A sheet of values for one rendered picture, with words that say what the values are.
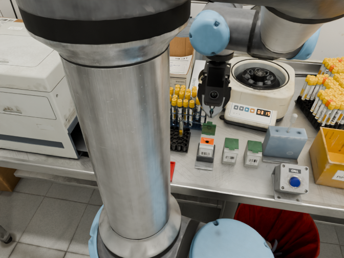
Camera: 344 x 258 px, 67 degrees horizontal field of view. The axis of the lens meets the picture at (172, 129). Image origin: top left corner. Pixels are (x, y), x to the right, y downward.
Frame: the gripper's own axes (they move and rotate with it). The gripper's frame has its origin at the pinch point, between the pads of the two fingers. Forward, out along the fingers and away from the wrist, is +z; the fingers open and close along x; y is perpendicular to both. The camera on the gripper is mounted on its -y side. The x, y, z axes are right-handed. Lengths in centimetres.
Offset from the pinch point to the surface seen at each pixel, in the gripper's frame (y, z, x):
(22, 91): -16.0, -13.6, 45.4
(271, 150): -3.0, 7.7, -18.8
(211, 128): -3.9, 1.4, -0.6
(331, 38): 52, -4, -42
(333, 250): 15, 99, -75
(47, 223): -5, 99, 88
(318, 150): -2.4, 5.4, -31.3
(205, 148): -9.0, 4.6, 0.2
